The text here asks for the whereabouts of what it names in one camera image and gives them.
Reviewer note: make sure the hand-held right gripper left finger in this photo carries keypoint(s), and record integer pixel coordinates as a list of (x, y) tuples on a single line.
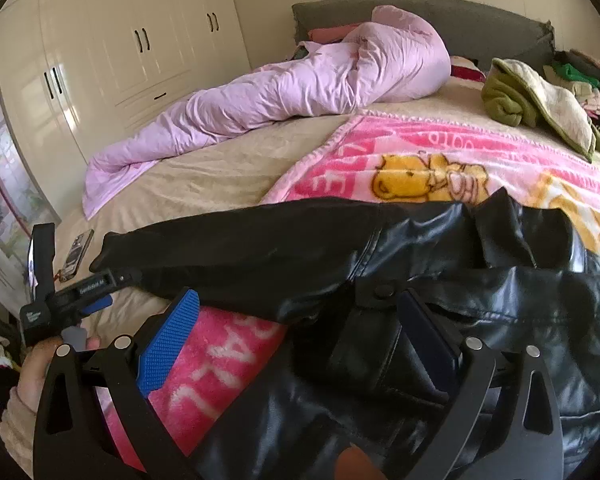
[(167, 345)]

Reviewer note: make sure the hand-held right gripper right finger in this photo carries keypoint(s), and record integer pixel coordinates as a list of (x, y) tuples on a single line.
[(432, 347)]

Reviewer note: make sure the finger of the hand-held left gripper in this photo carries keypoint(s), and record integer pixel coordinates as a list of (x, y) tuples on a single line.
[(99, 304), (107, 280)]

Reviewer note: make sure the black leather jacket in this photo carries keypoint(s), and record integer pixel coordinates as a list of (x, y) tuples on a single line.
[(280, 255)]

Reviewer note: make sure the person's left forearm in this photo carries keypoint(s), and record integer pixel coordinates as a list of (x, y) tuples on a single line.
[(17, 425)]

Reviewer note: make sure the pile of mixed clothes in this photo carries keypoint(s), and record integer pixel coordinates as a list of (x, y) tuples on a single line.
[(580, 75)]

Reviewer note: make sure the person's left hand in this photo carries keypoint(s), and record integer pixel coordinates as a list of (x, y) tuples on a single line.
[(35, 372)]

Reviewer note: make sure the smartphone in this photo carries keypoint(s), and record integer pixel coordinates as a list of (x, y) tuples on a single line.
[(77, 255)]

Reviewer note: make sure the door with stickers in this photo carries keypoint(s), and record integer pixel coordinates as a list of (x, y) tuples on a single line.
[(0, 185)]

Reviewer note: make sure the bed with beige sheet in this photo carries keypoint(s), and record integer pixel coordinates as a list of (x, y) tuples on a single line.
[(205, 175)]

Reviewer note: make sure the pink cartoon printed blanket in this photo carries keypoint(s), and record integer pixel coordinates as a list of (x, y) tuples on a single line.
[(415, 160)]

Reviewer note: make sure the cream wardrobe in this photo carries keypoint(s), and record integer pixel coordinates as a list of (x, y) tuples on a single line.
[(105, 35)]

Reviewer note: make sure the green and beige blanket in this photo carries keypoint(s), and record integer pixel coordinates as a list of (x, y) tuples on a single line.
[(505, 92)]

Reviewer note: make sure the red white striped pillow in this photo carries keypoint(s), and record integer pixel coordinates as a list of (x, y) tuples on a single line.
[(467, 69)]

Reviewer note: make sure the pink duvet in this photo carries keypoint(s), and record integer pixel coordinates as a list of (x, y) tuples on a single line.
[(305, 80)]

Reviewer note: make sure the grey headboard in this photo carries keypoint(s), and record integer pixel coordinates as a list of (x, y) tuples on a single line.
[(480, 25)]

